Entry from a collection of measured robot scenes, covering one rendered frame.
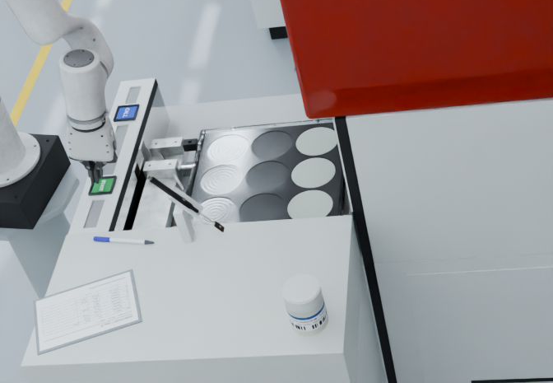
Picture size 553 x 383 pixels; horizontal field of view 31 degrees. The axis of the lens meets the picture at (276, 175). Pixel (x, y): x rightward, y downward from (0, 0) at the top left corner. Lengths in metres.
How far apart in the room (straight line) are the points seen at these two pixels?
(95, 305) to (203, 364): 0.28
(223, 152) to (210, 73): 1.88
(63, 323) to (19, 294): 1.56
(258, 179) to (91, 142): 0.39
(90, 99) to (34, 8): 0.23
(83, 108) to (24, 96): 2.40
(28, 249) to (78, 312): 0.66
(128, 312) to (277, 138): 0.62
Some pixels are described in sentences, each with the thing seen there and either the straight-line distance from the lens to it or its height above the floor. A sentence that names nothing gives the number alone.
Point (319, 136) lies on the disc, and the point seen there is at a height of 0.90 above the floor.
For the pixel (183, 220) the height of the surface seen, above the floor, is 1.03.
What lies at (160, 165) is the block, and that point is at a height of 0.91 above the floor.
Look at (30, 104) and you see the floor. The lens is 4.47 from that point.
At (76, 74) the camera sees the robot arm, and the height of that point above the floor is 1.30.
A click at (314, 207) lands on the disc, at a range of 2.20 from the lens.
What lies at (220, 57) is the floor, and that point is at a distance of 4.35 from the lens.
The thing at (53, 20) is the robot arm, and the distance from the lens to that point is 2.04.
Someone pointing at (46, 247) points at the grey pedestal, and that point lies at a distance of 2.69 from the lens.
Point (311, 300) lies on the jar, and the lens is 1.81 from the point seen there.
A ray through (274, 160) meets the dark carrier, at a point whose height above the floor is 0.90.
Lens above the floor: 2.40
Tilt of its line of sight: 41 degrees down
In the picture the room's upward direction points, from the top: 15 degrees counter-clockwise
